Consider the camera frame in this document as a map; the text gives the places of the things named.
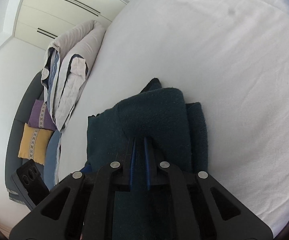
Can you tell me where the dark green knit sweater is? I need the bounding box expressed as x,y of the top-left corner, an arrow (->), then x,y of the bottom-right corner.
86,79 -> 208,239

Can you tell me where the yellow cushion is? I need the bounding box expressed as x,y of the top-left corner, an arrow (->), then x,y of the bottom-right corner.
18,124 -> 54,165

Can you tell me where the dark grey headboard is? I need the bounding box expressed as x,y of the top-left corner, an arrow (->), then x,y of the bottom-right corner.
5,72 -> 44,204

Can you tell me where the purple cushion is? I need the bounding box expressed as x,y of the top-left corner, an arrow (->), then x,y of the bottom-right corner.
28,100 -> 56,131

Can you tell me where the cream wardrobe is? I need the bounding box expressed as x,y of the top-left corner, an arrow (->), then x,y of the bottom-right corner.
14,0 -> 128,49

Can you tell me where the black camera box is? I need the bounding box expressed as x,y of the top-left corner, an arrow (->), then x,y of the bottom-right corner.
11,159 -> 49,211

